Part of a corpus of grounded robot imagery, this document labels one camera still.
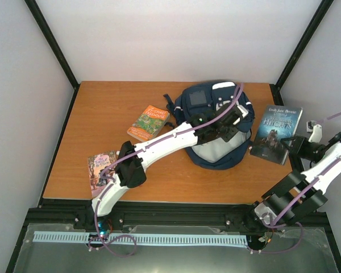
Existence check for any orange Treehouse book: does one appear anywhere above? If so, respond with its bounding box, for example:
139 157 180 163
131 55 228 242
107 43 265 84
127 105 170 142

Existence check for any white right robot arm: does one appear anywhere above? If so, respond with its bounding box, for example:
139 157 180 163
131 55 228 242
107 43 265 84
249 132 341 229

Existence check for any black aluminium frame rail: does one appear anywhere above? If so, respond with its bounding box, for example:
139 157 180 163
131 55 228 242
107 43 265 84
25 198 330 237

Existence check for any light blue cable duct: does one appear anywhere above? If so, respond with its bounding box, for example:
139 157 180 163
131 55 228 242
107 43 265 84
32 231 248 247

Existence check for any navy blue backpack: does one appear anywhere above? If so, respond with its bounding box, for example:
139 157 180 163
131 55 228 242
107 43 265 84
164 80 255 170

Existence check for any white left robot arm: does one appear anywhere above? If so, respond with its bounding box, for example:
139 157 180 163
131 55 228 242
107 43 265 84
86 105 254 229

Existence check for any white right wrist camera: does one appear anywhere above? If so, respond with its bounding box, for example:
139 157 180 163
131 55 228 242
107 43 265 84
306 121 322 143

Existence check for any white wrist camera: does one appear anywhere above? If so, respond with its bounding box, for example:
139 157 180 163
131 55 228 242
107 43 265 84
306 121 322 143
233 105 249 125

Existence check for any dark blue Wuthering Heights book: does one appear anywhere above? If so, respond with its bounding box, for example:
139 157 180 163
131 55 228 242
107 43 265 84
250 105 303 165

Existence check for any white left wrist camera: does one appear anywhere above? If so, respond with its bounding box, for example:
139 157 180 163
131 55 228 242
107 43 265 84
233 105 249 125

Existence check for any pink illustrated book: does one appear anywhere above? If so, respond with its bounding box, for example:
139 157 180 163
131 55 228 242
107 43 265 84
88 151 117 198

